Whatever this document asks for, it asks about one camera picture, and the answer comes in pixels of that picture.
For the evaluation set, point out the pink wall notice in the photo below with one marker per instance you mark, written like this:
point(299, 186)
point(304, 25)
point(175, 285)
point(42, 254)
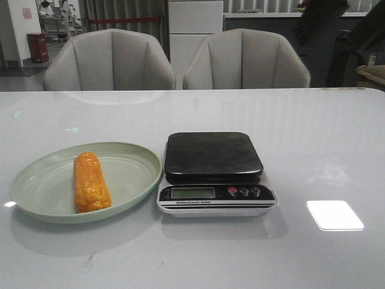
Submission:
point(27, 13)

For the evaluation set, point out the beige cushion at right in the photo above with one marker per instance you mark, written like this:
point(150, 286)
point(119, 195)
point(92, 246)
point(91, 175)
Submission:
point(372, 77)

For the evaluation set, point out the black silver kitchen scale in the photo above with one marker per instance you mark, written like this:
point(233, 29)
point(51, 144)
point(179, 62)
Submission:
point(213, 174)

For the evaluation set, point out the dark robot arm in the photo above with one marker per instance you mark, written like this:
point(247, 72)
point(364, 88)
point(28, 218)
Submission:
point(335, 51)

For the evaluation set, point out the red trash bin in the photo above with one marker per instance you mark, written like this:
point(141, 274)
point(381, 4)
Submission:
point(37, 47)

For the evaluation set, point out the white drawer cabinet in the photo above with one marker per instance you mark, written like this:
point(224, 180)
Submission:
point(188, 23)

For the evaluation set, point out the left grey upholstered chair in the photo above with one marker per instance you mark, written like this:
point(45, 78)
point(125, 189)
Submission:
point(111, 59)

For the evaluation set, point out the grey upholstered chair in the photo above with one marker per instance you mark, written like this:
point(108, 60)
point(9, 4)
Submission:
point(111, 59)
point(245, 59)

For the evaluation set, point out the orange corn cob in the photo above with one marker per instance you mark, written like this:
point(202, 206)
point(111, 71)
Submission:
point(91, 192)

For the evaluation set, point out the light green oval plate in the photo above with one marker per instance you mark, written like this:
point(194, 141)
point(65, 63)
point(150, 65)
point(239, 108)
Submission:
point(45, 189)

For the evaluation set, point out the right grey upholstered chair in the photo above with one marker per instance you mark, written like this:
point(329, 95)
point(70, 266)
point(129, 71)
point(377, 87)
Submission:
point(245, 59)

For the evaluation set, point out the dark grey counter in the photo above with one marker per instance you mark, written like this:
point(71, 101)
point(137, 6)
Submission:
point(284, 25)

